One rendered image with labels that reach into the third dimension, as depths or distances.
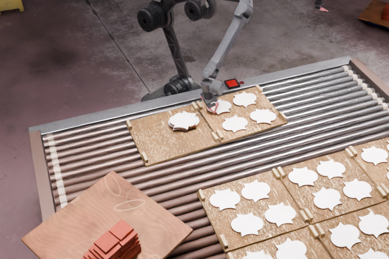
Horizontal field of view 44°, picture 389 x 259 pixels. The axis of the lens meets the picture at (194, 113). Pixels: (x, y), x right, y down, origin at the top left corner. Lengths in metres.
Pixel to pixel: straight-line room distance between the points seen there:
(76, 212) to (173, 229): 0.43
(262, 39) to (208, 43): 0.58
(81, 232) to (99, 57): 3.00
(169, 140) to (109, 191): 0.51
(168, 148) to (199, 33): 2.80
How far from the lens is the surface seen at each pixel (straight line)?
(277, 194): 2.33
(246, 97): 2.81
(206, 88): 2.58
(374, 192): 2.47
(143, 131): 2.60
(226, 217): 2.22
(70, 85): 4.55
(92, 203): 2.17
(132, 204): 2.14
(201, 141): 2.54
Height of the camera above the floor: 2.72
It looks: 41 degrees down
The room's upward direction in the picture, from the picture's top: 1 degrees clockwise
